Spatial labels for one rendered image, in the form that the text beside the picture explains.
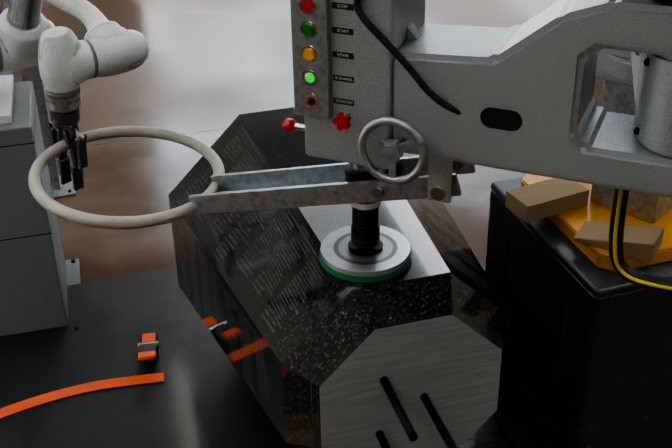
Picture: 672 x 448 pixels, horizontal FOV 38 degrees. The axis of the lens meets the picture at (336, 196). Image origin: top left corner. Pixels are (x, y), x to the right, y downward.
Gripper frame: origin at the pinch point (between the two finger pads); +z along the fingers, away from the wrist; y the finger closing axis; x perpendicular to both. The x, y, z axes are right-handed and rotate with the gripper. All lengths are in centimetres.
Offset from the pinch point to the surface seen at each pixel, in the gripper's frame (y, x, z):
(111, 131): 4.2, 11.3, -10.5
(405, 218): 84, 38, -3
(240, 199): 59, 3, -14
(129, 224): 41.3, -15.8, -8.6
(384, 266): 94, 13, -6
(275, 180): 60, 15, -14
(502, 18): -83, 406, 82
